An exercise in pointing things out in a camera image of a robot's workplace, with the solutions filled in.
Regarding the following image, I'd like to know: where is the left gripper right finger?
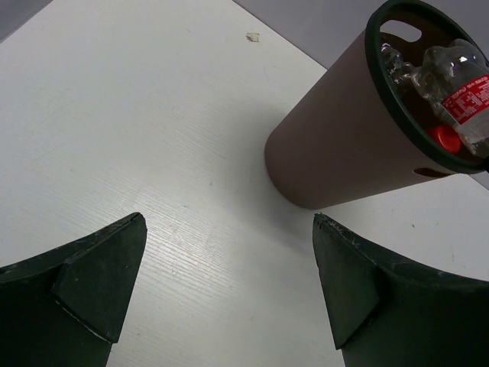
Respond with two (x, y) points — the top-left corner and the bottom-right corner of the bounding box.
(313, 214), (488, 366)

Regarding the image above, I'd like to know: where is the small red-cap bottle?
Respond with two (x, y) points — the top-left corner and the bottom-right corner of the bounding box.
(411, 39), (488, 159)

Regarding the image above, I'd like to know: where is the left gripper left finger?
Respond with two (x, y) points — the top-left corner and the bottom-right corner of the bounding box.
(1, 213), (147, 366)

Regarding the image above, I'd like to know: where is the clear bottle blue label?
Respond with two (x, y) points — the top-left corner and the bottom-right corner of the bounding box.
(381, 43), (415, 86)

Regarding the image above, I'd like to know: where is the brown plastic waste bin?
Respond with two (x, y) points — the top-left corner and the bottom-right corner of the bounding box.
(264, 1), (484, 209)

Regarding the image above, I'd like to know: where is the small white paper scrap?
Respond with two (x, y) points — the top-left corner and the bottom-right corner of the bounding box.
(245, 32), (260, 43)

